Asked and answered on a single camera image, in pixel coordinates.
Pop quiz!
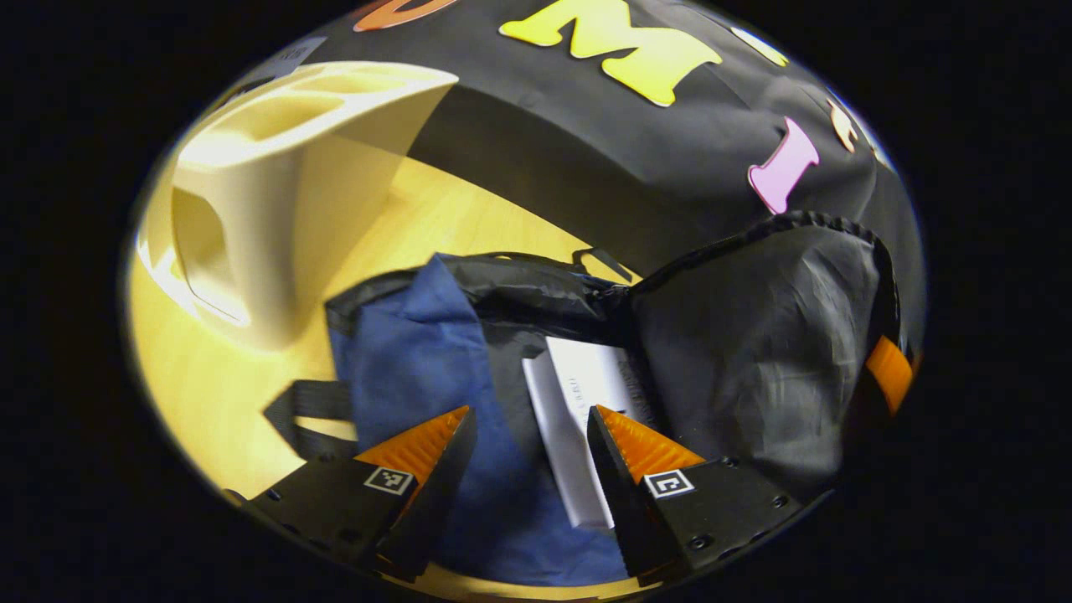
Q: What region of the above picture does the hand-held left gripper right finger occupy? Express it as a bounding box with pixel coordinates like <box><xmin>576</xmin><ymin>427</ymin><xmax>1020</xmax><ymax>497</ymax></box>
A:
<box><xmin>586</xmin><ymin>405</ymin><xmax>817</xmax><ymax>587</ymax></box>

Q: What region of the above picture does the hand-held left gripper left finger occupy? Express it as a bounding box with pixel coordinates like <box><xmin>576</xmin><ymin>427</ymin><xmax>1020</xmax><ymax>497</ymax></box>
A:
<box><xmin>243</xmin><ymin>405</ymin><xmax>478</xmax><ymax>585</ymax></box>

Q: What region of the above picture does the white book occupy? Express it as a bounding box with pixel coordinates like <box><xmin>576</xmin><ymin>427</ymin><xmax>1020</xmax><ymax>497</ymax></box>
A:
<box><xmin>522</xmin><ymin>337</ymin><xmax>646</xmax><ymax>530</ymax></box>

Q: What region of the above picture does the blue schoolbag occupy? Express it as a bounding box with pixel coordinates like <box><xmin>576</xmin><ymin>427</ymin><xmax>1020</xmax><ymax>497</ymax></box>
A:
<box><xmin>264</xmin><ymin>211</ymin><xmax>901</xmax><ymax>587</ymax></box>

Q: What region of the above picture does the white plastic bookshelf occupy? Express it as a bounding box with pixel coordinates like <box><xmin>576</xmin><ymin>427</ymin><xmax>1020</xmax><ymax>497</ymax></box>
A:
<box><xmin>138</xmin><ymin>60</ymin><xmax>460</xmax><ymax>351</ymax></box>

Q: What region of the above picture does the black backdrop cloth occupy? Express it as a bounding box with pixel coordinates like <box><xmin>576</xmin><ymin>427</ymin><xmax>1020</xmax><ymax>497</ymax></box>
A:
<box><xmin>226</xmin><ymin>0</ymin><xmax>926</xmax><ymax>353</ymax></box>

